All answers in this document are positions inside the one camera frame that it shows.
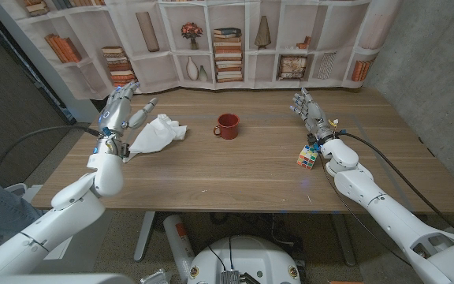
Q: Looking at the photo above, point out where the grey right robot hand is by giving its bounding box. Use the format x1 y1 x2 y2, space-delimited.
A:
289 87 335 142

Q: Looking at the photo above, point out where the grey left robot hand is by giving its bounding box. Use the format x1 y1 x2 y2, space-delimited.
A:
98 80 159 139

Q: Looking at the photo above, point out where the white cloth napkin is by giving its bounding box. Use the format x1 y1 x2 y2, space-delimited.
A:
126 113 188 163

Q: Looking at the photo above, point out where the Rubik's cube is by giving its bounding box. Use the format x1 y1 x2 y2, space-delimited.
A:
296 144 319 170

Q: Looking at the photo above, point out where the printed bookshelf backdrop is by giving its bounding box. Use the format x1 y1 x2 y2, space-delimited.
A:
0 0 404 100

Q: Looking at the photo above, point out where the red mug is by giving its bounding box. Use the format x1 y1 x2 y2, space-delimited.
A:
213 113 240 140

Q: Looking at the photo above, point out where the perforated metal cabinet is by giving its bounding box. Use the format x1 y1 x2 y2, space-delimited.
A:
0 7 74 190

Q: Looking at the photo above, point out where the grey metal table leg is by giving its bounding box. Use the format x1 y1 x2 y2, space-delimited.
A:
133 211 156 263
331 212 357 267

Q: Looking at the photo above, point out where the white cylinder with orange label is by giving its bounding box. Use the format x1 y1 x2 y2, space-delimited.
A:
162 214 195 283

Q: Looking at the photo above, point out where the person's leg in jeans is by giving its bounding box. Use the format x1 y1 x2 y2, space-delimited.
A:
0 165 45 263

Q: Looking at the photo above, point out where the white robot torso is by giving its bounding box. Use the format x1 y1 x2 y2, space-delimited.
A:
187 235 302 284

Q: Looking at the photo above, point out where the silver finned heat sink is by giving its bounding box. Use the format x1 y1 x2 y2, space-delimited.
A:
221 270 240 284

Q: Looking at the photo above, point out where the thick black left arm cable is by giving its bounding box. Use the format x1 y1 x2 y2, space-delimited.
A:
0 124 102 226

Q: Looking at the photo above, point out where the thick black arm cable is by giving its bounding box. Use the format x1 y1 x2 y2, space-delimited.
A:
0 124 102 226
337 132 454 240

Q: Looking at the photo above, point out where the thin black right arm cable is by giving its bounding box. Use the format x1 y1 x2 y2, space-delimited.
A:
318 152 413 267

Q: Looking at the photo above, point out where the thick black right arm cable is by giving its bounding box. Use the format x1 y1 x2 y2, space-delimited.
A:
337 132 454 240

